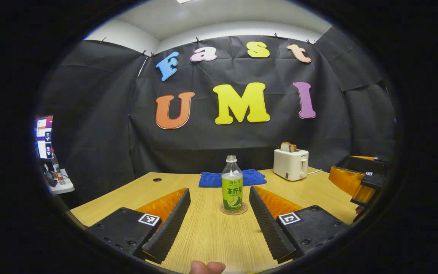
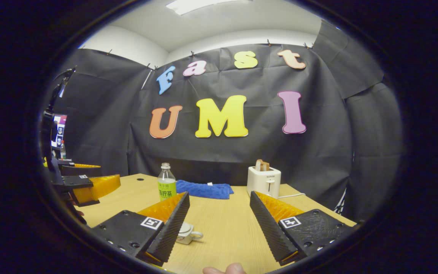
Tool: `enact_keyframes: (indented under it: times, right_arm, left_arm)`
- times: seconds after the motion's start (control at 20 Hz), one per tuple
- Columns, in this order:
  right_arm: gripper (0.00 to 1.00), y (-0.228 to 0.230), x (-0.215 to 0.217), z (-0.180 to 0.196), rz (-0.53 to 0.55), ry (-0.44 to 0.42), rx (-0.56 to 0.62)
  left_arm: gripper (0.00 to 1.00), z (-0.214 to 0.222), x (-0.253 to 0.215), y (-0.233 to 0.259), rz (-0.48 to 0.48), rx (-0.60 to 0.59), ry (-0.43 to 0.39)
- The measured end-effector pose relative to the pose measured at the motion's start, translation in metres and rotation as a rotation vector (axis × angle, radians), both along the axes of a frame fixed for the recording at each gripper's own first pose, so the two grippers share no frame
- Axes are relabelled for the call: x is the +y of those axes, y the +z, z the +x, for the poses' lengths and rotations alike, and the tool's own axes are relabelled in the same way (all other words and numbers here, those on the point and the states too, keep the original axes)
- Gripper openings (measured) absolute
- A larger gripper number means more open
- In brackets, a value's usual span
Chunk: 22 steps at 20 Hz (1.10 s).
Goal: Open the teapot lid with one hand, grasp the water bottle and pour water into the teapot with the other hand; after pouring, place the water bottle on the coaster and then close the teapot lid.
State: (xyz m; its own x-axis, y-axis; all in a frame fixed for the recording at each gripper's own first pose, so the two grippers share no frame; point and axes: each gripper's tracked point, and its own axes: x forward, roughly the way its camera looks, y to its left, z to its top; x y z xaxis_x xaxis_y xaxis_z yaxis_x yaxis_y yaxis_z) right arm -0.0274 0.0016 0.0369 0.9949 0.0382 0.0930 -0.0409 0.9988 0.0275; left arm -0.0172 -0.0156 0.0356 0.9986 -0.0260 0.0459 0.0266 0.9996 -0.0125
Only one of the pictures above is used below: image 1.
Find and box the computer monitor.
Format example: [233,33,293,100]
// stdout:
[35,115,54,160]

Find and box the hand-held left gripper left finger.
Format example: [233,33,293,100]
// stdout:
[88,188,191,265]

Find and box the round wooden coaster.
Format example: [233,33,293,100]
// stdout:
[220,202,249,216]

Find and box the green label water bottle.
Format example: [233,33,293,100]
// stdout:
[221,155,243,212]

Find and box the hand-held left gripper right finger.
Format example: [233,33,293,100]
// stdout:
[249,186,351,264]

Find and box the red cap bottle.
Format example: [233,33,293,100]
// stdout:
[50,148,67,186]

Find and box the white toaster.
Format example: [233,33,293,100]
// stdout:
[273,148,309,182]

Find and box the blue towel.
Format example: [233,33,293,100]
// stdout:
[198,169,267,188]

